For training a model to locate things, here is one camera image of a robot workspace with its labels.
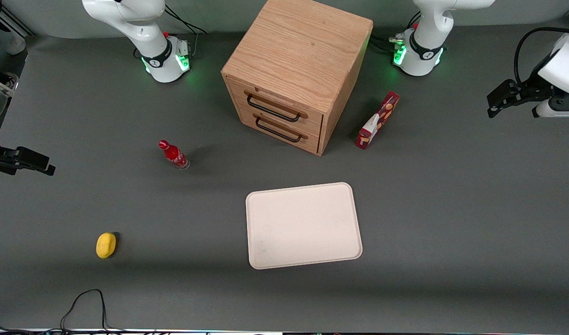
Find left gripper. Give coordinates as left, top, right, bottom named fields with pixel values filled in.
left=487, top=33, right=569, bottom=118

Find red cookie box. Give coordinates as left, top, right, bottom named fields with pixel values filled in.
left=356, top=91, right=400, bottom=150

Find beige plastic tray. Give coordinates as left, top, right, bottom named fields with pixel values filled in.
left=245, top=182, right=363, bottom=270

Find yellow lemon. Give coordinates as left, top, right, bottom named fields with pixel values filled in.
left=96, top=232, right=117, bottom=259

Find small white rounded object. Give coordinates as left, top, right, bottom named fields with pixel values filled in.
left=6, top=34, right=27, bottom=55

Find red cola bottle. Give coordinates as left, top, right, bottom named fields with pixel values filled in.
left=158, top=140, right=191, bottom=171

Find wooden drawer cabinet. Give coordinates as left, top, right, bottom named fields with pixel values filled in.
left=221, top=0, right=374, bottom=156

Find wooden drawer front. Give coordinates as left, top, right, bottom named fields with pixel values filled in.
left=226, top=76, right=324, bottom=138
left=238, top=103, right=320, bottom=155

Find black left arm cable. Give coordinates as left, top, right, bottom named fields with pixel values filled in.
left=514, top=27, right=569, bottom=85

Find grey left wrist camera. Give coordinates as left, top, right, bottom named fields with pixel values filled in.
left=532, top=98, right=569, bottom=118

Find black left base cables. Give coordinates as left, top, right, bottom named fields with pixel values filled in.
left=369, top=13, right=422, bottom=55

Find black base cables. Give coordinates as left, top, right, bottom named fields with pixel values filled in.
left=369, top=13, right=422, bottom=55
left=162, top=5, right=208, bottom=36

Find aluminium frame rail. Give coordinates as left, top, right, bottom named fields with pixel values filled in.
left=0, top=6, right=36, bottom=38

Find black looped table cable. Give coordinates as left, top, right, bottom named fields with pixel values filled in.
left=60, top=289, right=123, bottom=334

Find black right base cables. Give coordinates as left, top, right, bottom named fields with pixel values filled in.
left=162, top=5, right=208, bottom=36

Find black metal drawer handle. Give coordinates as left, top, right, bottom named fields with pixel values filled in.
left=245, top=90, right=308, bottom=123
left=254, top=113, right=308, bottom=143

